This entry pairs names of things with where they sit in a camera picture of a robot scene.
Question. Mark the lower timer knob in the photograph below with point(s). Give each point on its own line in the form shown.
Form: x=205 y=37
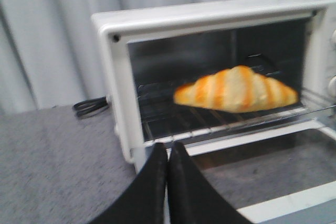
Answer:
x=332 y=87

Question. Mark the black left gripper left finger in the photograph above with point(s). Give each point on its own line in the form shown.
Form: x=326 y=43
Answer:
x=143 y=200

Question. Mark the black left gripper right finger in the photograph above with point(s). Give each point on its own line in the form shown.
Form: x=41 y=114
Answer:
x=192 y=199

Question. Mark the upper temperature knob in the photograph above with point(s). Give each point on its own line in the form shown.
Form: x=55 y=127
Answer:
x=333 y=39

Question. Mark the oven glass door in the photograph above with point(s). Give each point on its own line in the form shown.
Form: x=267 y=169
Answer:
x=284 y=175

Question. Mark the grey curtain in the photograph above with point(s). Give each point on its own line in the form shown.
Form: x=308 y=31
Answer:
x=49 y=55

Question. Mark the white toaster oven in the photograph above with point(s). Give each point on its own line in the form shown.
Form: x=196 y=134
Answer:
x=288 y=40

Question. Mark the golden croissant bread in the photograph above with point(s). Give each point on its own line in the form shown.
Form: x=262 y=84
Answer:
x=236 y=90

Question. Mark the metal oven wire rack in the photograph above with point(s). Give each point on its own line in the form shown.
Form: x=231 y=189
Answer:
x=163 y=120

